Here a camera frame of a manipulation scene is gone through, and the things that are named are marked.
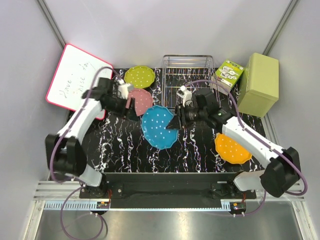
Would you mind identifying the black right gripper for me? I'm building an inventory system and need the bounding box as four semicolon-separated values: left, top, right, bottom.
166;103;207;131

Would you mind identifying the pink polka dot plate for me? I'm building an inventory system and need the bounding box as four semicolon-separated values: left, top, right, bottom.
126;88;153;117

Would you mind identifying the blue polka dot plate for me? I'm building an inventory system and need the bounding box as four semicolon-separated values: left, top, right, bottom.
141;105;178;150

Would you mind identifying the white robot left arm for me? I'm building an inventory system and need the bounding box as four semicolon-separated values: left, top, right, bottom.
45;77;139;198

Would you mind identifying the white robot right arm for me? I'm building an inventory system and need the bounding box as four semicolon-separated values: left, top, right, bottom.
166;86;302;199

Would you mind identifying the green polka dot plate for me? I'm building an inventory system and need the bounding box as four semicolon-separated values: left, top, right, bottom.
124;65;155;89

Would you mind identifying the orange polka dot plate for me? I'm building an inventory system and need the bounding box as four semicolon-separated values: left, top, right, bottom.
214;133;252;164

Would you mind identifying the pink framed whiteboard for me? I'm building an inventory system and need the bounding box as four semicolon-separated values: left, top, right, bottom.
46;44;113;111

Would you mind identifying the green printed cardboard box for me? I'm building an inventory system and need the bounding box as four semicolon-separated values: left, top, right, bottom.
209;59;244;95

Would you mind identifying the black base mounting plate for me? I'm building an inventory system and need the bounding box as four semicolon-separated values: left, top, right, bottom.
79;173;257;210

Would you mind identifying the pale green bin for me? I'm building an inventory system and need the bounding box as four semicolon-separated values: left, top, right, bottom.
237;52;279;118

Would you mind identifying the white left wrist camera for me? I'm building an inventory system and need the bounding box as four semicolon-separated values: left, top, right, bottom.
117;79;134;99

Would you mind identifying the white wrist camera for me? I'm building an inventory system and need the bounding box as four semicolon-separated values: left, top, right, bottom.
117;79;134;99
176;85;193;107

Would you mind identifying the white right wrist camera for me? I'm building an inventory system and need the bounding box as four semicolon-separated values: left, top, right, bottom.
176;85;193;107

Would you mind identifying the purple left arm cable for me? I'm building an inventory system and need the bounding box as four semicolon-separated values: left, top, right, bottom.
48;66;126;240

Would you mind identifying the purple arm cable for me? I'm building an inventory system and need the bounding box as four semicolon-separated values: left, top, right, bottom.
48;66;126;240
184;79;308;217

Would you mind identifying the metal wire dish rack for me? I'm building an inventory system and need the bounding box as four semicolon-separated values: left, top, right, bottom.
161;54;222;113

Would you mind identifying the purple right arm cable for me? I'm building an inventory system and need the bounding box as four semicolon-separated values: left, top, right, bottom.
184;79;308;217

